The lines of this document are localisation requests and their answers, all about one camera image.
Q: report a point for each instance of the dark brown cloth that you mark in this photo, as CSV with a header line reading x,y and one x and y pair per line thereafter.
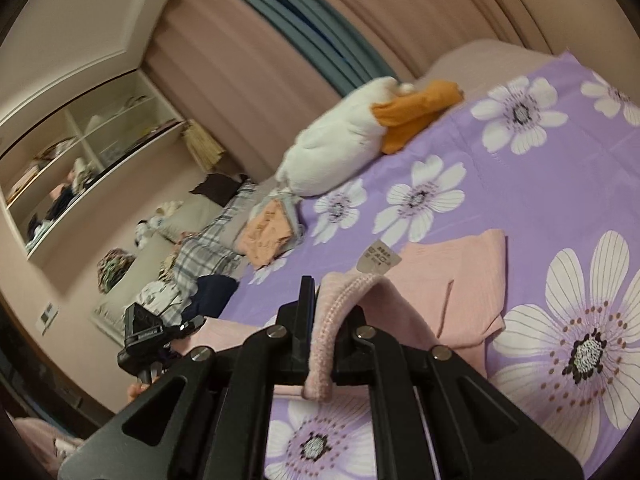
x,y
220,188

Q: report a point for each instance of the pink fuzzy sleeve forearm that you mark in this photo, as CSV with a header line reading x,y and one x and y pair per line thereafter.
x,y
50,446

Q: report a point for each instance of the orange patterned folded garment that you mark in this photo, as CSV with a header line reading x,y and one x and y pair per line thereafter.
x,y
265,235

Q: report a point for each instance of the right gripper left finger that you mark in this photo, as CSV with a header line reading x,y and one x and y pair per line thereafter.
x,y
208,417

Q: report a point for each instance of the dark navy garment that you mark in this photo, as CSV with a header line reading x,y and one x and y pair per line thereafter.
x,y
213,294

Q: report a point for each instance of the beige hanging tassel bundle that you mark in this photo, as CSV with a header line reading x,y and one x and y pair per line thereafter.
x,y
203,147

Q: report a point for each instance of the grey folded garment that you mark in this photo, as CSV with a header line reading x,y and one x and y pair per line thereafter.
x,y
289,202

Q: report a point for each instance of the person's left hand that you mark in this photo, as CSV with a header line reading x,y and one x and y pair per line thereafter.
x,y
135,389

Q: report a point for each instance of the pink curtain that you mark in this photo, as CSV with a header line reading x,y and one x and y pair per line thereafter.
x,y
256,72

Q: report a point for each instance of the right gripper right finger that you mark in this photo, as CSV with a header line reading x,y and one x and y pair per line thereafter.
x,y
434,417

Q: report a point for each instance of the white wall switch panel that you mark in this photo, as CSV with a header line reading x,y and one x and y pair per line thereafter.
x,y
46,318

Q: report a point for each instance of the black white plush toy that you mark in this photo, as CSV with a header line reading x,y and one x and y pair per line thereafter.
x,y
146,228

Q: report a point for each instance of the pink striped knit sweater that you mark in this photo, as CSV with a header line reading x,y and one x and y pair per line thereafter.
x,y
449,293

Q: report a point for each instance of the white wall shelf unit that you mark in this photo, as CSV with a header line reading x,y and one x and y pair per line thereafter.
x,y
55,172

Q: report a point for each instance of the colourful clothes pile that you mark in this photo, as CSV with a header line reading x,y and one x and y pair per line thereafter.
x,y
112,268

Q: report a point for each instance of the grey plaid blanket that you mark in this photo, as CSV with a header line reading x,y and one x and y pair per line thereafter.
x,y
204,254

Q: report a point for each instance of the white duck plush toy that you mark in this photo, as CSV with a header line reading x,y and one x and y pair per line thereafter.
x,y
378,118

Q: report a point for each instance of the purple floral bed sheet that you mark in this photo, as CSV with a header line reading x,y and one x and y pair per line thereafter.
x,y
550,158

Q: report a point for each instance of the teal curtain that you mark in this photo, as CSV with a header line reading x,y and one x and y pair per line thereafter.
x,y
333,46

